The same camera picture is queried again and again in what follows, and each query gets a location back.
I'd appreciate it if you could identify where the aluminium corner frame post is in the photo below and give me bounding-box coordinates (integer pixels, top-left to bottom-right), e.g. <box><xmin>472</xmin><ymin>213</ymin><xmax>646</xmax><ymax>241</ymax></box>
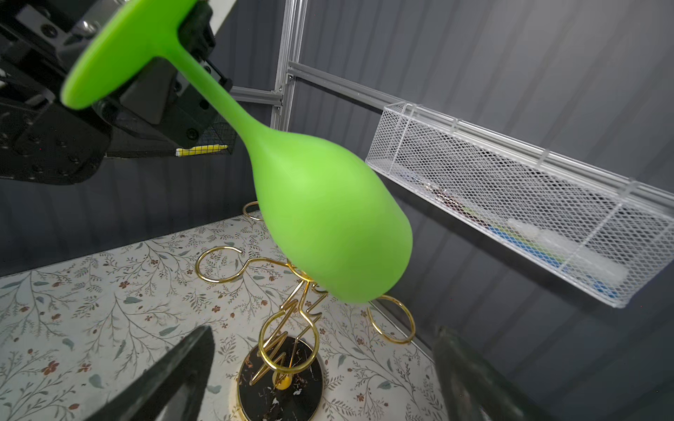
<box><xmin>270</xmin><ymin>0</ymin><xmax>308</xmax><ymax>131</ymax></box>

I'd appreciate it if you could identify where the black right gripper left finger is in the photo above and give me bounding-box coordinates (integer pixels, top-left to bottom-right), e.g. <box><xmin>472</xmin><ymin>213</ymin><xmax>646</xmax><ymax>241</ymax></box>
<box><xmin>88</xmin><ymin>326</ymin><xmax>215</xmax><ymax>420</ymax></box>

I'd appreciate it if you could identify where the green wine glass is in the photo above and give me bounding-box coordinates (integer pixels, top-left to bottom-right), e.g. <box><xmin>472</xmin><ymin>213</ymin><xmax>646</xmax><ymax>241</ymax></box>
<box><xmin>61</xmin><ymin>1</ymin><xmax>412</xmax><ymax>303</ymax></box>

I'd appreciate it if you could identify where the white mesh wall basket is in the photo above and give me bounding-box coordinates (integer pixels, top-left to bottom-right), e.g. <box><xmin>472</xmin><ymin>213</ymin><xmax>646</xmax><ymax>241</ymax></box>
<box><xmin>366</xmin><ymin>103</ymin><xmax>673</xmax><ymax>308</ymax></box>

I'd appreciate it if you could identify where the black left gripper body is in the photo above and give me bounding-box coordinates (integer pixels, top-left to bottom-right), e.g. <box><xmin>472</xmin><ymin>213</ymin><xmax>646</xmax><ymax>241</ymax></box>
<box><xmin>1</xmin><ymin>1</ymin><xmax>219</xmax><ymax>184</ymax></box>

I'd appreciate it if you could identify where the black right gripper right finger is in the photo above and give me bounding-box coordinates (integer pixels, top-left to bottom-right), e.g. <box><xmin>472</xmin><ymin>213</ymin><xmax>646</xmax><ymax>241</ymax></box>
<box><xmin>434</xmin><ymin>327</ymin><xmax>554</xmax><ymax>420</ymax></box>

